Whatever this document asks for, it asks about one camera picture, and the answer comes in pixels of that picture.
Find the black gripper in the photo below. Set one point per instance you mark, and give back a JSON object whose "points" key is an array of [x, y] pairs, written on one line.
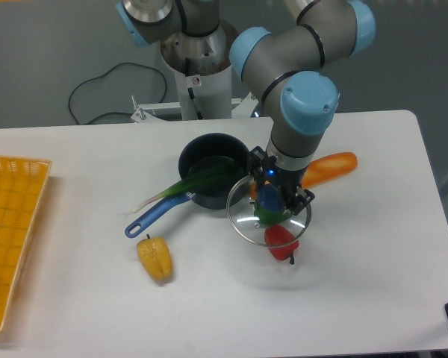
{"points": [[263, 168]]}

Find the glass pot lid blue knob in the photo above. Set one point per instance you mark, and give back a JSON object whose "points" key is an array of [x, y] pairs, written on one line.
{"points": [[241, 214]]}

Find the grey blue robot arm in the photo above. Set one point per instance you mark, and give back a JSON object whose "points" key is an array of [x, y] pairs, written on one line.
{"points": [[281, 71]]}

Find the green bell pepper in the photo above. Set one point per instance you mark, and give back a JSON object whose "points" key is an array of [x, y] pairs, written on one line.
{"points": [[270, 213]]}

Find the orange baguette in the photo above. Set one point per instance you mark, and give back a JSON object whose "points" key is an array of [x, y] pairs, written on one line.
{"points": [[329, 168]]}

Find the dark blue saucepan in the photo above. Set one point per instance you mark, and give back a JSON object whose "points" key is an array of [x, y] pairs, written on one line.
{"points": [[206, 145]]}

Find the red bell pepper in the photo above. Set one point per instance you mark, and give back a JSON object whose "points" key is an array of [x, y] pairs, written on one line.
{"points": [[282, 243]]}

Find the green onion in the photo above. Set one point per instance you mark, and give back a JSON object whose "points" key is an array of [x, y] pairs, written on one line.
{"points": [[207, 182]]}

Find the yellow bell pepper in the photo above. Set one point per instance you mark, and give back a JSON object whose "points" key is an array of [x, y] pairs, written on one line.
{"points": [[156, 259]]}

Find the yellow woven basket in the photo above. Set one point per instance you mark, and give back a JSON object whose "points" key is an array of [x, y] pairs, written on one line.
{"points": [[22, 184]]}

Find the white metal base frame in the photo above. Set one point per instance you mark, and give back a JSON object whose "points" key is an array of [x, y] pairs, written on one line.
{"points": [[241, 108]]}

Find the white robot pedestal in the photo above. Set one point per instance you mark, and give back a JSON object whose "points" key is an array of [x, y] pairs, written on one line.
{"points": [[202, 71]]}

